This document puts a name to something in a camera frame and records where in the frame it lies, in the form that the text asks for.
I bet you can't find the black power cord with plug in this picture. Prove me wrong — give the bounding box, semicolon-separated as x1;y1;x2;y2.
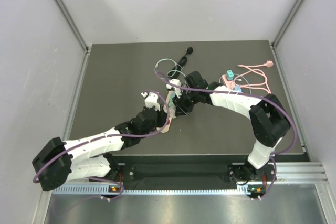
177;46;194;67

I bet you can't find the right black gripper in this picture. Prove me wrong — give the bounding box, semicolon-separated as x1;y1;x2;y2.
173;88;201;115

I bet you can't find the teal plug on beige strip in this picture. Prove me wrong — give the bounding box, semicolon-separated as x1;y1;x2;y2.
169;98;174;106

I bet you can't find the blue plug on pink strip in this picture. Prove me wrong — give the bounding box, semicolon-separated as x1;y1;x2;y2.
235;85;242;93

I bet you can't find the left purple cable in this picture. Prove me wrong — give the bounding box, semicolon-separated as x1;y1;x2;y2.
32;89;169;184

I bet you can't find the aluminium frame rail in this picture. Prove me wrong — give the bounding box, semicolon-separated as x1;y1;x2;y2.
53;0;90;52

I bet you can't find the pink power strip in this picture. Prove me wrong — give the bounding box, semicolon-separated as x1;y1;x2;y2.
221;74;237;91

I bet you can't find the slotted grey cable duct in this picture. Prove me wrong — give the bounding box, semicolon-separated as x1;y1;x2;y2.
52;183;261;196

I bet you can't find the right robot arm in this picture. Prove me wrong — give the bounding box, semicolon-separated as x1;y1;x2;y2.
169;71;293;181

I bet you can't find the teal charger on pink strip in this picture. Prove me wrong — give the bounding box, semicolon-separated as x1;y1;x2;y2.
225;70;234;81

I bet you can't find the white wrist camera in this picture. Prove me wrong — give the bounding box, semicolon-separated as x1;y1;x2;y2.
141;91;161;111
166;79;182;98

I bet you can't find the light blue cable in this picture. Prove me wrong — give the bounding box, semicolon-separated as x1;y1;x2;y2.
218;73;250;88

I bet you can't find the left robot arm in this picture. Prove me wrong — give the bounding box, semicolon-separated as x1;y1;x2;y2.
32;107;170;191

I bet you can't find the pink power cord with plug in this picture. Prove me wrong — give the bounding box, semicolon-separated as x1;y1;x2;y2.
233;60;274;91

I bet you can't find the light teal usb cable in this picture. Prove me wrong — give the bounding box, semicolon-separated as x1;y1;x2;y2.
154;59;187;80

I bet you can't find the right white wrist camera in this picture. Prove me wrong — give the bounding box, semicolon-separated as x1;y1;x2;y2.
166;79;182;98

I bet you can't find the beige wooden power strip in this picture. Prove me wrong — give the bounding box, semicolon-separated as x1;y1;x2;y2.
161;90;176;134

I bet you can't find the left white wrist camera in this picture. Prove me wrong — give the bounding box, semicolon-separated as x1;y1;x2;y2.
141;91;161;111

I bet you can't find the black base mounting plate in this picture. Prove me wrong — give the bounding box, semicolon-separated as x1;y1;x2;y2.
101;154;275;185

